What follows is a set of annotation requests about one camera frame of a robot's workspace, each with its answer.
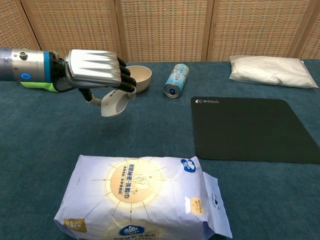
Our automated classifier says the white tissue pack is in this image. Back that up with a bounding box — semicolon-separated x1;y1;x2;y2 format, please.
53;154;234;240

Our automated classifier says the clear bag of white filling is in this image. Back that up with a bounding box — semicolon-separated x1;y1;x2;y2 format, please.
229;55;319;89

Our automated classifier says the light blue drink can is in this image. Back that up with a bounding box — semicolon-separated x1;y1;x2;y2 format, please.
163;63;190;99

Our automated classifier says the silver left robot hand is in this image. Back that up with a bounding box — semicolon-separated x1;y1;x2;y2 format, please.
50;49;137;108

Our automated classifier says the woven bamboo folding screen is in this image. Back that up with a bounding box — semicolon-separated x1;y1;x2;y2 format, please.
0;0;320;63

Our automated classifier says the beige bowl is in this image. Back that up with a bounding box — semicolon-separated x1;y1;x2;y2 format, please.
126;65;153;94

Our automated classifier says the white computer mouse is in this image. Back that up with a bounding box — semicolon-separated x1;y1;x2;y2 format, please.
100;86;137;118

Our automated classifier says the teal felt table cover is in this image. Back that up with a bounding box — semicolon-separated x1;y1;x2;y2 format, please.
0;58;320;240

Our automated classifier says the black mouse pad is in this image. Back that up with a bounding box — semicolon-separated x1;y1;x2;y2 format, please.
190;96;320;165

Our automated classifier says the green and grey microfiber cloth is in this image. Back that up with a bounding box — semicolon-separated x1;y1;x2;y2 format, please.
19;79;76;93

